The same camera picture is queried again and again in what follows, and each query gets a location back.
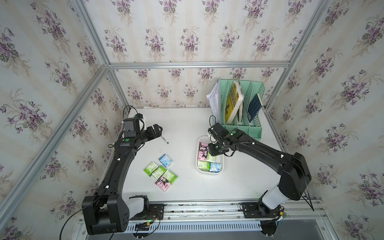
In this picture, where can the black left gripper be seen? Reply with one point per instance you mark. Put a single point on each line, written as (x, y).
(152, 135)

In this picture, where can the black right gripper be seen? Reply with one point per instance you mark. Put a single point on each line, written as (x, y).
(211, 151)

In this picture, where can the green tissue pack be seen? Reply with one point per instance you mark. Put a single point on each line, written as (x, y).
(204, 166)
(211, 158)
(151, 168)
(170, 176)
(159, 172)

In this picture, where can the pink tissue pack top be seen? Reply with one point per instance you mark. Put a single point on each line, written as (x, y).
(203, 146)

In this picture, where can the pink tissue pack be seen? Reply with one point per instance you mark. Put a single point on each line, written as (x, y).
(203, 146)
(163, 184)
(202, 155)

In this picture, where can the blue tissue pack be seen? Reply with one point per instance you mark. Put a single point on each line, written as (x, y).
(215, 167)
(165, 160)

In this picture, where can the pink tissue pack bottom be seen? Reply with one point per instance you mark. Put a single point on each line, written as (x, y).
(163, 184)

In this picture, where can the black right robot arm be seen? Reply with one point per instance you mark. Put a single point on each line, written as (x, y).
(293, 169)

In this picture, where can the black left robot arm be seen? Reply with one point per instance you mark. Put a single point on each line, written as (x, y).
(106, 212)

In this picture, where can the white plastic storage box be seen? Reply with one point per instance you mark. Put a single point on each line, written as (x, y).
(219, 159)

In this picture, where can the thin book in organizer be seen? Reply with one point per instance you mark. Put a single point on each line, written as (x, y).
(240, 112)

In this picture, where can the white paper stack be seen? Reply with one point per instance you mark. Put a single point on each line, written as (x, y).
(214, 98)

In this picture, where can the green plastic file organizer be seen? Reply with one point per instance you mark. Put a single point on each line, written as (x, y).
(250, 90)

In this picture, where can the yellow book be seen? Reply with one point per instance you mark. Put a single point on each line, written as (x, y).
(234, 100)

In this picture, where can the dark blue notebook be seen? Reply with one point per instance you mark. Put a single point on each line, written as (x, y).
(254, 107)

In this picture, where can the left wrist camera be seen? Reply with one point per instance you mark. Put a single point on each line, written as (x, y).
(139, 116)

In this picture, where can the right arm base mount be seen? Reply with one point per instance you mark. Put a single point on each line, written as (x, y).
(258, 210)

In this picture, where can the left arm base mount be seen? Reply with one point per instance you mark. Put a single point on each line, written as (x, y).
(140, 208)

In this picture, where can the aluminium mounting rail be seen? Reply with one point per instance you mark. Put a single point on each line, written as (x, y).
(233, 210)

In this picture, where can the aluminium frame profiles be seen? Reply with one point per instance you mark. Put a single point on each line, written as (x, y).
(48, 58)

